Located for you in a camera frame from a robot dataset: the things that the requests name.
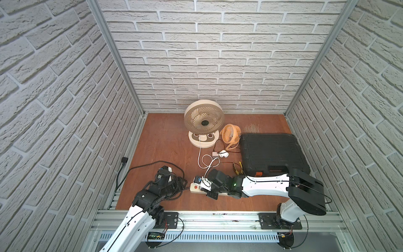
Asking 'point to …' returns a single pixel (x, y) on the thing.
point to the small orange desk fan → (231, 134)
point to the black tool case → (271, 154)
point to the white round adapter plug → (223, 153)
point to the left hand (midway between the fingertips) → (183, 180)
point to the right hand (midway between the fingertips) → (205, 186)
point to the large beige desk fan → (204, 118)
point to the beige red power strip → (196, 189)
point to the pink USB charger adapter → (215, 155)
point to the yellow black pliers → (235, 169)
